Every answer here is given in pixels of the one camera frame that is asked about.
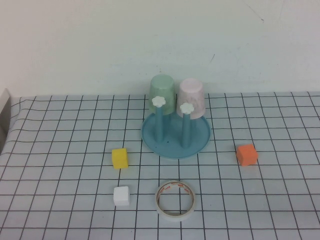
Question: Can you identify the pink marbled plastic cup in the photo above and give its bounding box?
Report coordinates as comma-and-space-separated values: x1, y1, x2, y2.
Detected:
175, 77, 207, 120

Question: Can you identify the yellow foam cube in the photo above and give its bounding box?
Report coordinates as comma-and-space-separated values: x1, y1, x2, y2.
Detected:
111, 147, 130, 170

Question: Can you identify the blue cup stand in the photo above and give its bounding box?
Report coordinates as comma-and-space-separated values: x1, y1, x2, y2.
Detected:
140, 95, 212, 160

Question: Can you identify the grid pattern tablecloth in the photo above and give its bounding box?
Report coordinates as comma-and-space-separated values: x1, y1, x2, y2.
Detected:
0, 91, 320, 240

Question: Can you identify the white tape roll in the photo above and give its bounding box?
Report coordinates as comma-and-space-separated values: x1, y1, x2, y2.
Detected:
154, 180, 197, 222

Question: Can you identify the white foam cube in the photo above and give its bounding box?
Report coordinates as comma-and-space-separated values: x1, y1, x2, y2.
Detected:
112, 185, 132, 207

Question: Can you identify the white panel beside table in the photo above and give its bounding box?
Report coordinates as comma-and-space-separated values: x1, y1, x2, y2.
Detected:
0, 87, 12, 151

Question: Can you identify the orange foam cube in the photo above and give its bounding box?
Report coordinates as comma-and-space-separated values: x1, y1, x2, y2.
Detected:
235, 143, 259, 167

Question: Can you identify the green plastic cup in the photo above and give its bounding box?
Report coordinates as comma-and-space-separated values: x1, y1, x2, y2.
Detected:
148, 74, 176, 116

